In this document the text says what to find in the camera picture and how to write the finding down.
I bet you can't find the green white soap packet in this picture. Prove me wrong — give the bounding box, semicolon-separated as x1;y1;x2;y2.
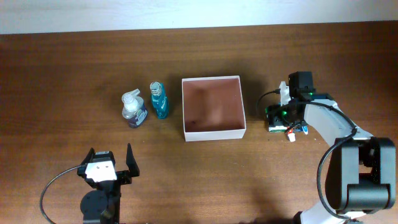
268;125;288;133

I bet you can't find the teal mouthwash bottle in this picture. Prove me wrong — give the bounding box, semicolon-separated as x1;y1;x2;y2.
150;82;169;119

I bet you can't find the pink cardboard box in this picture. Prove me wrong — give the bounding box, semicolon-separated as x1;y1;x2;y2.
182;75;246;142

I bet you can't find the blue razor handle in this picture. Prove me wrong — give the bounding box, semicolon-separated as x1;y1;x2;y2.
301;125;308;135

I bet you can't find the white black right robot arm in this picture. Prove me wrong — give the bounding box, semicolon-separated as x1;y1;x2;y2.
265;72;396;224

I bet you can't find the clear hand soap pump bottle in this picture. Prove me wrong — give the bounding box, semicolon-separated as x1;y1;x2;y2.
121;89;148;128

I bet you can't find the blue white capped toothbrush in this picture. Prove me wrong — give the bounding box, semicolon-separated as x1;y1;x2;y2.
287;129;296;142

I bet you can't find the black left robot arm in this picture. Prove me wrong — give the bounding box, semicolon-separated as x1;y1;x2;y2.
77;144;140;224

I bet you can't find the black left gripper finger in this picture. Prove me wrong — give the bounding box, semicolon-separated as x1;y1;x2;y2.
126;143;140;177
81;148;95;165

